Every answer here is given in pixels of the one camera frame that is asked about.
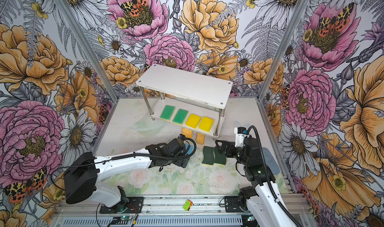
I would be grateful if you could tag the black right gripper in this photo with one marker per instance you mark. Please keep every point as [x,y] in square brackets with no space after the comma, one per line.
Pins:
[230,146]

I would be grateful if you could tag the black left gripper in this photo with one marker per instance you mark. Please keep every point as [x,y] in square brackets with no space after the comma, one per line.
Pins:
[179,163]

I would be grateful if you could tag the blue cellulose sponge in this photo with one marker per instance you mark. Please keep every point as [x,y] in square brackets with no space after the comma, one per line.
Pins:
[191,149]

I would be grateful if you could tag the yellow sponge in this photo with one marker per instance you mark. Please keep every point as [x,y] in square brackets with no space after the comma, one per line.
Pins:
[206,124]
[193,121]

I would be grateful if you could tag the green scrub sponge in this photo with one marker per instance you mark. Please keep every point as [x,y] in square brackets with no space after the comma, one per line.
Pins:
[180,116]
[167,112]

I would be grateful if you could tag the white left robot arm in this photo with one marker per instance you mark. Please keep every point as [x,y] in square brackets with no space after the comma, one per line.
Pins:
[84,178]

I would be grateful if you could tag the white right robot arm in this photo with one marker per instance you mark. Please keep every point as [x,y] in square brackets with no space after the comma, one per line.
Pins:
[262,199]

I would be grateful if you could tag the white two-tier shelf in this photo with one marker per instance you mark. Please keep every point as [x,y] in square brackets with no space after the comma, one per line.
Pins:
[201,95]

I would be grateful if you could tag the dark green scouring sponge right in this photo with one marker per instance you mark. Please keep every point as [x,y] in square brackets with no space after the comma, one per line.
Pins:
[219,159]

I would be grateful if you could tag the dark green scouring sponge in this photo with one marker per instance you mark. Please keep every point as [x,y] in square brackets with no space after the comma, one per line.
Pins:
[208,155]
[219,159]

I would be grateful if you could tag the dark green scouring sponge left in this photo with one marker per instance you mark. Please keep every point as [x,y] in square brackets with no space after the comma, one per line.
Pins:
[208,155]

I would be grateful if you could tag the orange cellulose sponge left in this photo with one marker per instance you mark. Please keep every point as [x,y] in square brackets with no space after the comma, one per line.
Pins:
[187,133]

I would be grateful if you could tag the orange cellulose sponge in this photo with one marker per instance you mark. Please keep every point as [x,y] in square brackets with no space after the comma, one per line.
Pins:
[200,139]
[187,133]

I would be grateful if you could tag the orange cellulose sponge right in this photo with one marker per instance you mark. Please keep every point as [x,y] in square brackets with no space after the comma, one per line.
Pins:
[200,139]

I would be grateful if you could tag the green orange small block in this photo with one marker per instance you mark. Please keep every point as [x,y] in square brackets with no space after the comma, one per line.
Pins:
[187,205]

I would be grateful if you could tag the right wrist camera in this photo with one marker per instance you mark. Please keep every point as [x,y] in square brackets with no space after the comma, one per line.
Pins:
[240,134]

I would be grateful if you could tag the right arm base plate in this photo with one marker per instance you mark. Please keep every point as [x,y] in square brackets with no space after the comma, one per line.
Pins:
[233,205]

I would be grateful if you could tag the aluminium front rail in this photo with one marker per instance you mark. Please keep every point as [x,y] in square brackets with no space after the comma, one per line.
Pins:
[173,205]

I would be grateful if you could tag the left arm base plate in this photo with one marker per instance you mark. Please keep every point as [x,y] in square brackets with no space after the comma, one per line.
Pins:
[132,204]

